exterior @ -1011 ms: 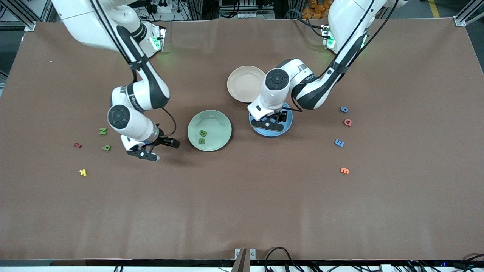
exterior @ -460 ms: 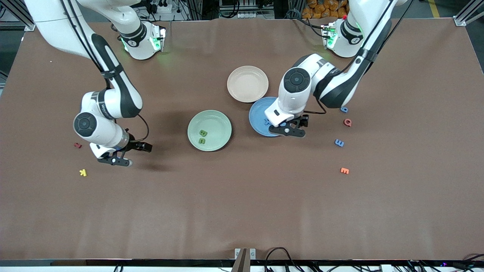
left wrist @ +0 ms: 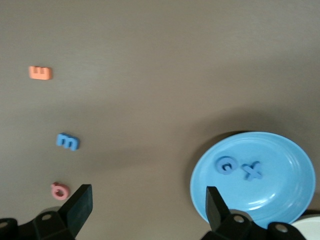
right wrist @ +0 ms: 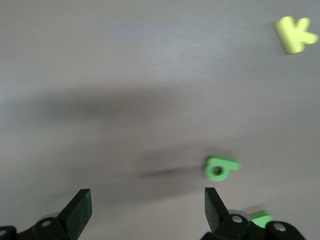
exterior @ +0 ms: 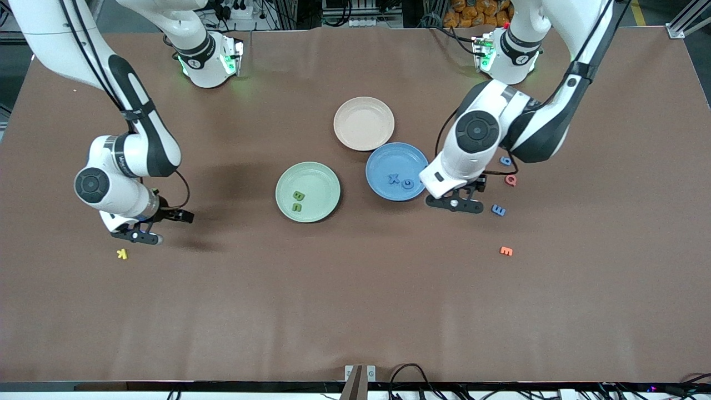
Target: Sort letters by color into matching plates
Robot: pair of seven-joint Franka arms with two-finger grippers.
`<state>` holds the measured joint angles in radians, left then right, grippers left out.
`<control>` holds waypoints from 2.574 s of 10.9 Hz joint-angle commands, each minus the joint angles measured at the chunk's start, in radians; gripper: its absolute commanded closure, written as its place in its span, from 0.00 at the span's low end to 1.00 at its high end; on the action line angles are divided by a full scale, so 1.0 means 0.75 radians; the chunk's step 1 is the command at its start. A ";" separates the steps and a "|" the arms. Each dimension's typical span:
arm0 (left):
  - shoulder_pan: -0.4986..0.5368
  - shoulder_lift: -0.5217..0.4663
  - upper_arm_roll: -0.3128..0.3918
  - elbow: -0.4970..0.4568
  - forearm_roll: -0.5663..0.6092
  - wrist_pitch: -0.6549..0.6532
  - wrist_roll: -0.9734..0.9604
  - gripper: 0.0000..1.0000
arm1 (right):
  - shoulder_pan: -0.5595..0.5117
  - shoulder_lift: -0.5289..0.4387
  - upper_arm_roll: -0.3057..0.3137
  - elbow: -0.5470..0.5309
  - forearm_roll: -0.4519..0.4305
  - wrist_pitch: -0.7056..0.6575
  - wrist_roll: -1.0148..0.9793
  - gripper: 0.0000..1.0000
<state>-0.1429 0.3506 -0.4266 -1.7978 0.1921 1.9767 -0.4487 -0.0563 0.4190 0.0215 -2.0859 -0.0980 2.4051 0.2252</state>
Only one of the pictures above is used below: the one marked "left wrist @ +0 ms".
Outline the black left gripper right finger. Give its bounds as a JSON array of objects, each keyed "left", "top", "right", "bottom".
[{"left": 202, "top": 185, "right": 307, "bottom": 240}]

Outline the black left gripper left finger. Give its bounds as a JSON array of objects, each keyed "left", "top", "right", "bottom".
[{"left": 0, "top": 184, "right": 94, "bottom": 240}]

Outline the blue foam letter G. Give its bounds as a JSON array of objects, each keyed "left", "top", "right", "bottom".
[{"left": 214, "top": 155, "right": 238, "bottom": 175}]

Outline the blue foam letter X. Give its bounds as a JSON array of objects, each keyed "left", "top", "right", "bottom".
[{"left": 240, "top": 161, "right": 263, "bottom": 181}]

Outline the blue foam letter M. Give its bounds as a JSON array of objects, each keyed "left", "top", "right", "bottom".
[{"left": 55, "top": 132, "right": 81, "bottom": 152}]

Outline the pink foam letter Q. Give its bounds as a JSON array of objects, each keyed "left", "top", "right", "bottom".
[{"left": 50, "top": 181, "right": 70, "bottom": 201}]

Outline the blue plate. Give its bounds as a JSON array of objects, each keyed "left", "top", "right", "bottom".
[{"left": 189, "top": 131, "right": 317, "bottom": 225}]

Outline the beige plate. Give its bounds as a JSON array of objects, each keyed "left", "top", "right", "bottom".
[{"left": 289, "top": 215, "right": 320, "bottom": 240}]

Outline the orange foam letter E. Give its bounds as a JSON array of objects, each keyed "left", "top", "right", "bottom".
[{"left": 28, "top": 65, "right": 54, "bottom": 81}]

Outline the brown table cover sheet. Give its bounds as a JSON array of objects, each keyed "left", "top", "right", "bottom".
[{"left": 0, "top": 0, "right": 320, "bottom": 240}]

